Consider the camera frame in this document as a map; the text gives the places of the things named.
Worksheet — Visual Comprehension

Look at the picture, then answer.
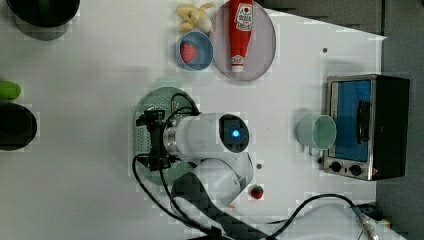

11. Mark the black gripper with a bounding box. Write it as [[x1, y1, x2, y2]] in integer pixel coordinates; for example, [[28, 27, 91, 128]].
[[136, 110, 177, 171]]

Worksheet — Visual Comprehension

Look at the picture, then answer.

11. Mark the mint green strainer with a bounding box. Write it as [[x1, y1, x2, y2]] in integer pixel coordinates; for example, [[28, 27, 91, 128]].
[[134, 77, 200, 186]]

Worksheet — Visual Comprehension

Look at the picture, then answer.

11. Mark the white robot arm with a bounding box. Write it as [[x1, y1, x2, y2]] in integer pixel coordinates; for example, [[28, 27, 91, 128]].
[[132, 107, 408, 240]]

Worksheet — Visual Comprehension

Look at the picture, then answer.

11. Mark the loose toy strawberry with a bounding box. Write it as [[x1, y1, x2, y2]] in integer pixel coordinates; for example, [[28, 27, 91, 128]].
[[250, 185, 264, 199]]

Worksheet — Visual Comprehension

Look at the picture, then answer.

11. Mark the toy strawberry in bowl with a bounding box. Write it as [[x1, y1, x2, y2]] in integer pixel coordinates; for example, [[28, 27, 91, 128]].
[[180, 42, 198, 64]]

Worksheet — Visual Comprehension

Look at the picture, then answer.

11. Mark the small blue bowl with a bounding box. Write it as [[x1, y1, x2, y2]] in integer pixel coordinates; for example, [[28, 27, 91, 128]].
[[174, 31, 214, 71]]

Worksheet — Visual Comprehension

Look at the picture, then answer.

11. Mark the lilac round plate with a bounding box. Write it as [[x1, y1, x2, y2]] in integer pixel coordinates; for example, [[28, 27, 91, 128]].
[[210, 2, 276, 81]]

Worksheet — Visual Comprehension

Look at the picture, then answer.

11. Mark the green cylinder object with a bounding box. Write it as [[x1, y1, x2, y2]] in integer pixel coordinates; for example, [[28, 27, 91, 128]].
[[0, 81, 21, 100]]

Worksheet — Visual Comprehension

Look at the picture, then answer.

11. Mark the mint green cup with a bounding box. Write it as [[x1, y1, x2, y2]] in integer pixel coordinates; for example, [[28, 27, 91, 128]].
[[296, 115, 337, 157]]

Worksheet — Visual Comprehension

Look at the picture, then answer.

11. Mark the red ketchup bottle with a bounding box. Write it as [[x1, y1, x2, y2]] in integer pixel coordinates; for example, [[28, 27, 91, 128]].
[[228, 0, 254, 72]]

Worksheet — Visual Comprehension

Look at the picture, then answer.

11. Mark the toaster oven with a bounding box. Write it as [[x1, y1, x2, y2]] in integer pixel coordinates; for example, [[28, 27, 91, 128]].
[[323, 74, 410, 181]]

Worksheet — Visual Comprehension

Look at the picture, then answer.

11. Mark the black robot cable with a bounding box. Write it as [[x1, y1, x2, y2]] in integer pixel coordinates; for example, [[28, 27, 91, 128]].
[[131, 92, 358, 240]]

